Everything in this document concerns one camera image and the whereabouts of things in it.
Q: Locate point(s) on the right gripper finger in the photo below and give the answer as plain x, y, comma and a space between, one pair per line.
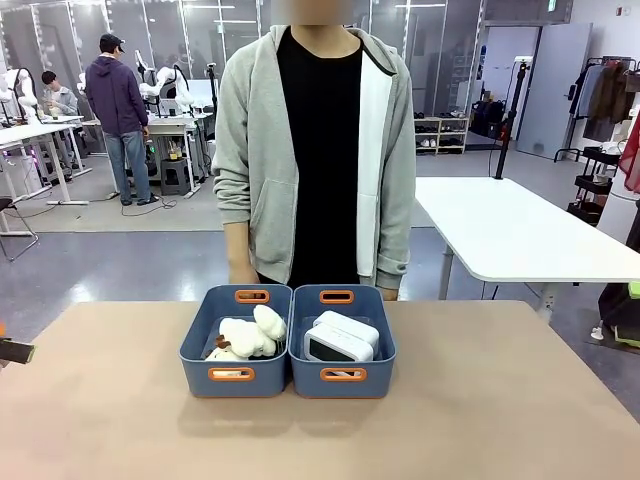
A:
627, 336
635, 290

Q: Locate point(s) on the white sheep plush toy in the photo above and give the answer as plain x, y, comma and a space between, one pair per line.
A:
270, 322
247, 337
220, 354

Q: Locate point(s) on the white digital clock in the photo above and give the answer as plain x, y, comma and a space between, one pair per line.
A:
350, 322
337, 347

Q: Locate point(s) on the person's left forearm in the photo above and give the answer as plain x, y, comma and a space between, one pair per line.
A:
395, 215

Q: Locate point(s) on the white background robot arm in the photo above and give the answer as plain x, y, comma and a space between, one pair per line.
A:
20, 95
167, 85

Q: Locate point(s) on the person's right forearm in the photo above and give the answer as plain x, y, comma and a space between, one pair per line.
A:
236, 247

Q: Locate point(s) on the person's left hand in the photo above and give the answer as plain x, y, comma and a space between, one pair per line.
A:
391, 294

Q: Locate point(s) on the person's right hand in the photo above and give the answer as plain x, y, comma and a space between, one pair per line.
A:
244, 274

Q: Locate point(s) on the black utility cart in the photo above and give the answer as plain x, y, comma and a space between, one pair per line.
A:
595, 185

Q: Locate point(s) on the black metal chair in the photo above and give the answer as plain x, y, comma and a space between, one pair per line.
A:
15, 225

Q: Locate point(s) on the red cloth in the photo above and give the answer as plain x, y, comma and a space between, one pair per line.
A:
632, 160

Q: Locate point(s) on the large white table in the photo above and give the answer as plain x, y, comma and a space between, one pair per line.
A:
510, 230

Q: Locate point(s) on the clothes rack with coats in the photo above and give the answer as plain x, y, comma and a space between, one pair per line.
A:
607, 100

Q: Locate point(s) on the black tripod stand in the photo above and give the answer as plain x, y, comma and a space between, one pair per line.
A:
511, 120

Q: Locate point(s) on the gray door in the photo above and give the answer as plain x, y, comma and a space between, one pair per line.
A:
555, 90

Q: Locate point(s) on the white long desk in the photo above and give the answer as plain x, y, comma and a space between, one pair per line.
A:
35, 132

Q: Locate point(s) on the black bags pile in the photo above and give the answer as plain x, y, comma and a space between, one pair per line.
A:
487, 117

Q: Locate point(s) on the gray plastic stool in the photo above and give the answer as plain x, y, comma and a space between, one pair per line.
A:
175, 177

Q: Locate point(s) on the white shoe shelf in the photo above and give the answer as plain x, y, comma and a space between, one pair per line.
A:
442, 132

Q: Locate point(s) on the seated person gray top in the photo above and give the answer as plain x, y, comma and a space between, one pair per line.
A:
60, 97

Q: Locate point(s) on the man in purple hoodie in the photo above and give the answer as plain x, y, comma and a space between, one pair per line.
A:
120, 100

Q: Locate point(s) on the white workbench desk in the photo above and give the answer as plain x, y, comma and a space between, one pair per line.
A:
175, 127

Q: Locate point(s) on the person in gray hoodie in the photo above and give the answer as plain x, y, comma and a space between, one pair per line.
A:
320, 150

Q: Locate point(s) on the black camera tripod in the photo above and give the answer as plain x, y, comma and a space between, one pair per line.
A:
214, 100

